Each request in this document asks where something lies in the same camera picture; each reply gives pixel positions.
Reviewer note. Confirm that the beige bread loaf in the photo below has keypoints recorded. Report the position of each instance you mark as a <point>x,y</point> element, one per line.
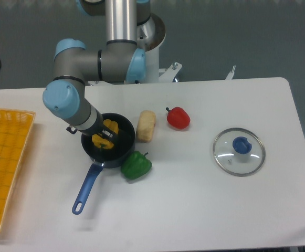
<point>145,127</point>

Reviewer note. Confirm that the dark pot blue handle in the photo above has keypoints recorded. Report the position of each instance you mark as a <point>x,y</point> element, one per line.
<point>105,159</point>

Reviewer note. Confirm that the glass lid blue knob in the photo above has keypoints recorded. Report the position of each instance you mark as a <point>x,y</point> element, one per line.
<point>239,152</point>

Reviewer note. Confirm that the green bell pepper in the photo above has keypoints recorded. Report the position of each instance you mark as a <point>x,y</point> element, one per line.
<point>136,166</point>

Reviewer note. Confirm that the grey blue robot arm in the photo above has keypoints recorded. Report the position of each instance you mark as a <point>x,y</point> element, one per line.
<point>64,97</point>

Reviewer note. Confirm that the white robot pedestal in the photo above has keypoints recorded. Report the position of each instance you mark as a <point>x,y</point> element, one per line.
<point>155,57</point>

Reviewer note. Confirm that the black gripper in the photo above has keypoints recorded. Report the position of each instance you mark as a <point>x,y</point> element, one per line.
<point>94,125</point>

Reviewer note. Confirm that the yellow plastic basket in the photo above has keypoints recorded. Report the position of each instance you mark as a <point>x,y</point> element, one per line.
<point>15,128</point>

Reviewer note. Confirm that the red bell pepper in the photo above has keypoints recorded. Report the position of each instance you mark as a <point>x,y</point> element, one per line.
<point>178,118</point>

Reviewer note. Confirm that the yellow bell pepper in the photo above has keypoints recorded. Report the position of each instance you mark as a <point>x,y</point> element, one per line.
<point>105,140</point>

